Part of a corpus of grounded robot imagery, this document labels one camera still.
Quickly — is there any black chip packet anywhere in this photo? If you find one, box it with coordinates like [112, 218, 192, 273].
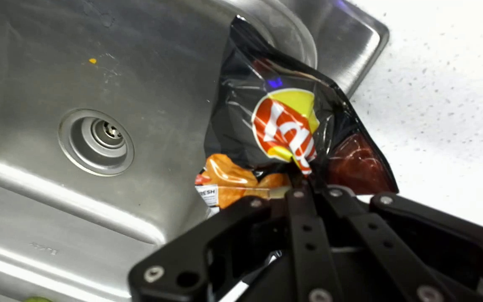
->
[194, 16, 397, 211]

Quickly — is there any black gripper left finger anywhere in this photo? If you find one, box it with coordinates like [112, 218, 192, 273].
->
[285, 181, 343, 302]

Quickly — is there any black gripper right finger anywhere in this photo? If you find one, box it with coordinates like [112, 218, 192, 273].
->
[323, 186, 462, 302]

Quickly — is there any stainless steel double sink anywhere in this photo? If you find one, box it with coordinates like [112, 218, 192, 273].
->
[0, 0, 389, 302]

